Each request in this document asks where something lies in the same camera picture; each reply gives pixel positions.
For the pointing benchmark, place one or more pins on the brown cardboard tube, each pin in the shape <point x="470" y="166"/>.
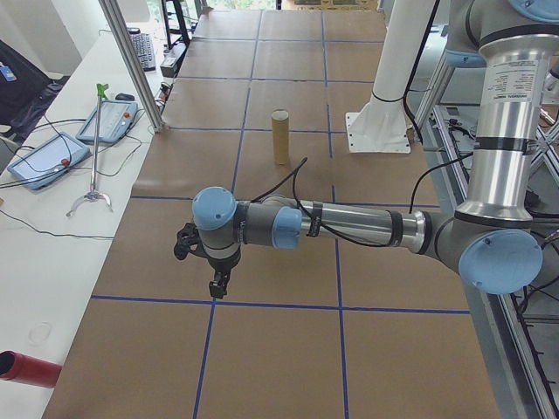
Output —
<point x="280" y="139"/>

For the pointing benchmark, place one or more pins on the black fabric bag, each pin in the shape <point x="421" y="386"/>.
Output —
<point x="22" y="91"/>

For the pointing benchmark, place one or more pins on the white square base plate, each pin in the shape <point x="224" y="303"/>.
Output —
<point x="375" y="146"/>

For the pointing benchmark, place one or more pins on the white side desk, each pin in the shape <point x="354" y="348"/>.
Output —
<point x="52" y="270"/>

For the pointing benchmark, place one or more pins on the white column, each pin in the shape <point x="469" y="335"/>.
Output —
<point x="393" y="52"/>

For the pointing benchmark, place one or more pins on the black keyboard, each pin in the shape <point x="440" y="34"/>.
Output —
<point x="144" y="52"/>

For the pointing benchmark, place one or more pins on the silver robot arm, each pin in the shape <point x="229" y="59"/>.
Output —
<point x="349" y="222"/>

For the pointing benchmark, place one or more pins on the black metal rack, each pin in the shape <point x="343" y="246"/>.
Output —
<point x="177" y="22"/>

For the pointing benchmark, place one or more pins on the aluminium profile post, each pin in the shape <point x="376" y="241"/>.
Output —
<point x="131" y="57"/>

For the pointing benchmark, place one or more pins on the clear plastic lid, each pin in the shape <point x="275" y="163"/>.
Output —
<point x="41" y="334"/>

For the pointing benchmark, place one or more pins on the red cylinder tube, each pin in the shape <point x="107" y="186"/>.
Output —
<point x="35" y="371"/>

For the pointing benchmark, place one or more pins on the black box white label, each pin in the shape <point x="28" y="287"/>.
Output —
<point x="169" y="66"/>

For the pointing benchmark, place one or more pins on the blue-grey teach pendant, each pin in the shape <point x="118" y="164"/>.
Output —
<point x="109" y="121"/>
<point x="43" y="159"/>

